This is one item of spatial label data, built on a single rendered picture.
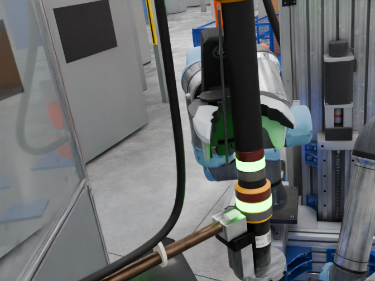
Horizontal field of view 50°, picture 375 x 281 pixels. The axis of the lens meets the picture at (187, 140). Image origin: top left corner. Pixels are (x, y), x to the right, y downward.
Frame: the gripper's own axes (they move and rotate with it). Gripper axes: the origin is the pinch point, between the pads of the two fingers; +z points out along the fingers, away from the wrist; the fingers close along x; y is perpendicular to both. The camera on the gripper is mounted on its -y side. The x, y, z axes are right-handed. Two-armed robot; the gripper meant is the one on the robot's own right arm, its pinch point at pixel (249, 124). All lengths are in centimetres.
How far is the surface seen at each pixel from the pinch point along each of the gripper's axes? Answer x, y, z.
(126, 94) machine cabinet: 37, 110, -463
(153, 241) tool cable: 12.4, 9.3, 4.5
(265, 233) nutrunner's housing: -1.0, 14.6, -0.1
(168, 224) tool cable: 10.6, 8.2, 3.6
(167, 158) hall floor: 2, 166, -371
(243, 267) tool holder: 2.5, 17.9, 1.2
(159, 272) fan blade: 13.3, 24.2, -8.6
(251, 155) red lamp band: 0.0, 3.7, -0.1
